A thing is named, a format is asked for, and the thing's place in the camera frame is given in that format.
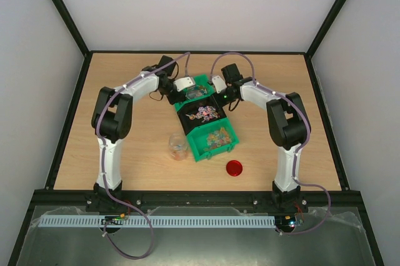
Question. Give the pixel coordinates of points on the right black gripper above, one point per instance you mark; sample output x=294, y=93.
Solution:
x=220, y=96

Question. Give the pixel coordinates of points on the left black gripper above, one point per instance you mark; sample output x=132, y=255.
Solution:
x=179, y=98

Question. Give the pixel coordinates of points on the silver metal scoop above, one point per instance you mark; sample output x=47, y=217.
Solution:
x=194, y=93

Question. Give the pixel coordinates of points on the black bin with swirl lollipops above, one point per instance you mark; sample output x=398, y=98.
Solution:
x=202, y=111

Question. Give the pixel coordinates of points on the green bin with lollipops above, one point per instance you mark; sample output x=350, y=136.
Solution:
x=201, y=83

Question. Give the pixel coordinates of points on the green bin with gummy candies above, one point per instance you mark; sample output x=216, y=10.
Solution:
x=212, y=139

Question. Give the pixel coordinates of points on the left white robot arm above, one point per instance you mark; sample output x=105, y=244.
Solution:
x=113, y=113

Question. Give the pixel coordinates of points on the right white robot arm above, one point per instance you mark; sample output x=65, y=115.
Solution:
x=289, y=127

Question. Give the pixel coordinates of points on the clear glass jar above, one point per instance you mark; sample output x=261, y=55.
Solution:
x=178, y=146

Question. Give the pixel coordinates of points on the red jar lid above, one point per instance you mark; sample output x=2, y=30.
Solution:
x=234, y=168

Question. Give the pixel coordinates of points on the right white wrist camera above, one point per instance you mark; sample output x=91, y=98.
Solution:
x=218, y=83

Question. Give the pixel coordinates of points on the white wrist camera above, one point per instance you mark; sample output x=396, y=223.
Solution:
x=184, y=83
x=218, y=83

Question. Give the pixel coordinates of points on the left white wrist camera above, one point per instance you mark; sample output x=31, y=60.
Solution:
x=184, y=83

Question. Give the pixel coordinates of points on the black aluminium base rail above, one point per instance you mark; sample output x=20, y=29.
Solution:
x=251, y=202

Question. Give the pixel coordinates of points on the light blue cable duct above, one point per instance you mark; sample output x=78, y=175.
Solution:
x=90, y=221

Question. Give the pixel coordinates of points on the black frame post right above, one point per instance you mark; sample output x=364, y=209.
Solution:
x=325, y=27

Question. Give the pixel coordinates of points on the black frame post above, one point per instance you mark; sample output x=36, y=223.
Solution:
x=325, y=27
x=71, y=26

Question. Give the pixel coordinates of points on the black frame post left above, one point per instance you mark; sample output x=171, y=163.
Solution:
x=71, y=26

